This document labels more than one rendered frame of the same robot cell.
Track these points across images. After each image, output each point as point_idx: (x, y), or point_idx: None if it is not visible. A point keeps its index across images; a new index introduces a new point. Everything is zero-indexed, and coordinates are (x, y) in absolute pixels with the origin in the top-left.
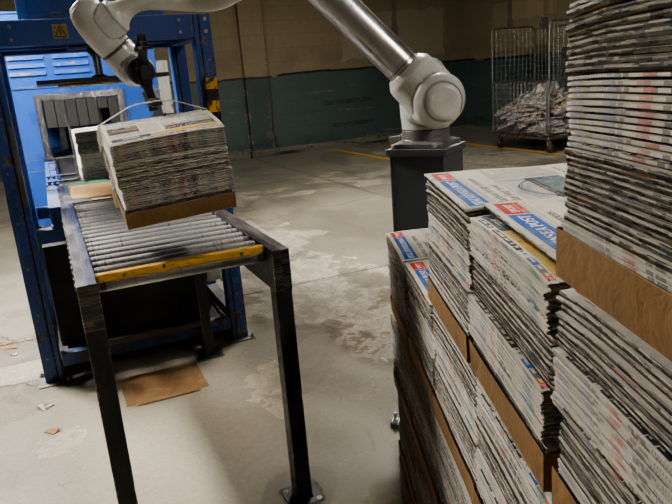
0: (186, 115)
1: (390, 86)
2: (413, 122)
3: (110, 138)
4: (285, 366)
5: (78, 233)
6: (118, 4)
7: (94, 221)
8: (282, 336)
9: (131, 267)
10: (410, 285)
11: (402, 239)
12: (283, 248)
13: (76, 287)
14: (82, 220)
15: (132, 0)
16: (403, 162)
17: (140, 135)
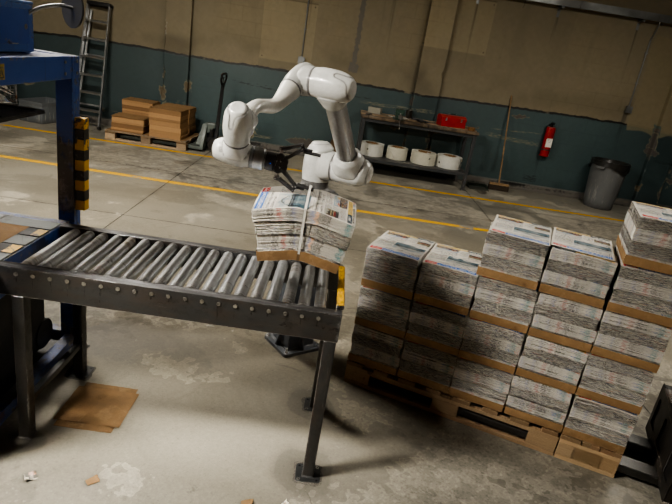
0: (325, 196)
1: (344, 165)
2: (324, 179)
3: (343, 220)
4: None
5: (176, 287)
6: (255, 110)
7: (131, 274)
8: None
9: (339, 296)
10: (432, 271)
11: (387, 249)
12: (342, 265)
13: (341, 316)
14: (111, 275)
15: (260, 107)
16: None
17: (348, 216)
